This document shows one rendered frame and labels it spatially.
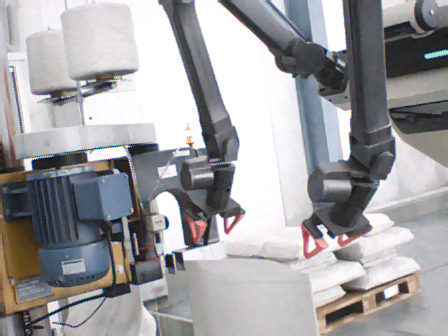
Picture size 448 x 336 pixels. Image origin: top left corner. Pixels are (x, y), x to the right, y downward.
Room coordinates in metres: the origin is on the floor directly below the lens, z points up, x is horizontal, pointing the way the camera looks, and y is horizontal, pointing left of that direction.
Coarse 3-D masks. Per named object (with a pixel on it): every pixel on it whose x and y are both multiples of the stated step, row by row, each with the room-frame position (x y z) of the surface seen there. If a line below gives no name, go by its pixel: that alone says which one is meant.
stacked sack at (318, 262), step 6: (330, 252) 4.59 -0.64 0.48; (258, 258) 4.70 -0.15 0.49; (264, 258) 4.65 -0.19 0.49; (312, 258) 4.50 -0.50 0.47; (318, 258) 4.52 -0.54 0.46; (324, 258) 4.54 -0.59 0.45; (330, 258) 4.56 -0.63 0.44; (282, 264) 4.45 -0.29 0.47; (288, 264) 4.41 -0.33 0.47; (294, 264) 4.42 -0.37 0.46; (300, 264) 4.43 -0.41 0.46; (306, 264) 4.45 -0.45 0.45; (312, 264) 4.47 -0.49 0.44; (318, 264) 4.49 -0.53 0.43; (324, 264) 4.51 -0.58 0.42; (330, 264) 4.55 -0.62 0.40; (300, 270) 4.40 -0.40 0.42; (306, 270) 4.44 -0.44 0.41; (312, 270) 4.47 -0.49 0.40
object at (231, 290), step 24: (192, 264) 1.71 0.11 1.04; (216, 264) 1.68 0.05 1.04; (240, 264) 1.65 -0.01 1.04; (264, 264) 1.59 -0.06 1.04; (192, 288) 1.73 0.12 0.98; (216, 288) 1.52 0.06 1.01; (240, 288) 1.46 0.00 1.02; (264, 288) 1.43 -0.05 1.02; (288, 288) 1.40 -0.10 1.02; (312, 288) 1.36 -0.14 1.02; (192, 312) 1.74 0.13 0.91; (216, 312) 1.53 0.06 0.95; (240, 312) 1.47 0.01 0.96; (264, 312) 1.44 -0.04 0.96; (288, 312) 1.41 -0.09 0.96; (312, 312) 1.36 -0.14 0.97
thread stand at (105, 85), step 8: (64, 0) 1.67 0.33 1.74; (104, 80) 1.52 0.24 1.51; (112, 80) 1.51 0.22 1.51; (120, 80) 1.52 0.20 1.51; (128, 80) 1.55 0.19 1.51; (80, 88) 1.56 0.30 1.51; (88, 88) 1.58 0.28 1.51; (96, 88) 1.60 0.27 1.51; (104, 88) 1.56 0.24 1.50; (112, 88) 1.54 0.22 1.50; (56, 96) 1.74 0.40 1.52; (64, 96) 1.73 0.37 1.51; (72, 96) 1.71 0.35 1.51; (80, 96) 1.66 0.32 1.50; (88, 96) 1.64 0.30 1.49; (56, 104) 1.78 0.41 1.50; (80, 104) 1.66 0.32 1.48
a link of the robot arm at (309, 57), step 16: (224, 0) 1.52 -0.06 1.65; (240, 0) 1.53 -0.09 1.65; (256, 0) 1.55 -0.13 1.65; (240, 16) 1.55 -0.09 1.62; (256, 16) 1.56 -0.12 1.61; (272, 16) 1.58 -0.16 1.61; (256, 32) 1.58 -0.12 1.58; (272, 32) 1.58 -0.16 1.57; (288, 32) 1.60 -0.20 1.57; (272, 48) 1.62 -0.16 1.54; (288, 48) 1.60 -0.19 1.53; (304, 48) 1.60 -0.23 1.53; (320, 48) 1.63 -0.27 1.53; (304, 64) 1.61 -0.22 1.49; (320, 64) 1.63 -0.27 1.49
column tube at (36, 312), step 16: (0, 16) 1.61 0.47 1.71; (0, 32) 1.61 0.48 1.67; (0, 48) 1.61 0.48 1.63; (0, 64) 1.60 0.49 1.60; (0, 80) 1.60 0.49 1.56; (0, 96) 1.60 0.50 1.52; (0, 112) 1.59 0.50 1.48; (0, 128) 1.59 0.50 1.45; (16, 128) 1.61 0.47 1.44; (16, 160) 1.60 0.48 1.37; (0, 320) 1.55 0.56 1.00; (16, 320) 1.57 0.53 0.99; (32, 320) 1.59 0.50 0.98; (48, 320) 1.61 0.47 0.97
